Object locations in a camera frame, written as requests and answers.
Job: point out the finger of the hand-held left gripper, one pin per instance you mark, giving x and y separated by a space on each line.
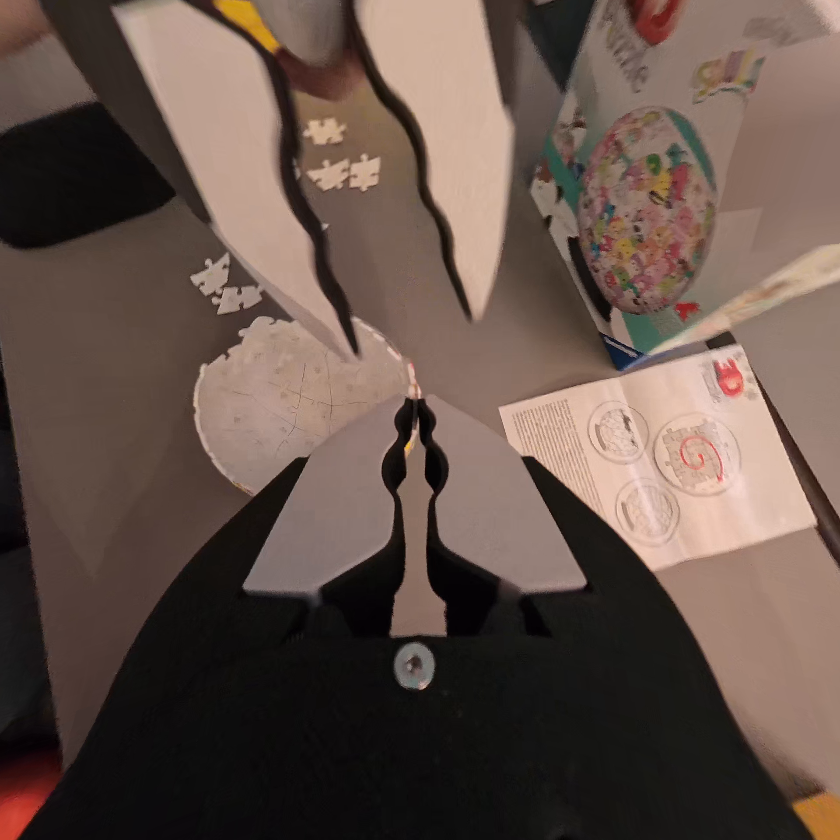
459 131
216 131

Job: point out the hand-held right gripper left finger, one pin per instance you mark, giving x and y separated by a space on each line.
328 512

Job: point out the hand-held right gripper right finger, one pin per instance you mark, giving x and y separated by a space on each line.
499 512

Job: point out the partly built puzzle ball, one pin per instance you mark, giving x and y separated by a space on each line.
275 407

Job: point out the white puzzle pieces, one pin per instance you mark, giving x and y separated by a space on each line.
229 289

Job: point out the person's left forearm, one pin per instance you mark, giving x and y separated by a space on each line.
19 26

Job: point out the printed puzzle box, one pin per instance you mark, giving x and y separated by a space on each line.
643 197

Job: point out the person's left hand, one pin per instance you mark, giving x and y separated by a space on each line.
321 79

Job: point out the black cushioned pad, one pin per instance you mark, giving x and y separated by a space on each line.
65 177

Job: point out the yellow plastic bin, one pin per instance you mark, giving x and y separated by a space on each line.
256 26

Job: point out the folded instruction leaflet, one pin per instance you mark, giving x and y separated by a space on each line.
754 485

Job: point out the orange cloth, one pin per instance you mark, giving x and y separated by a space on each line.
26 794

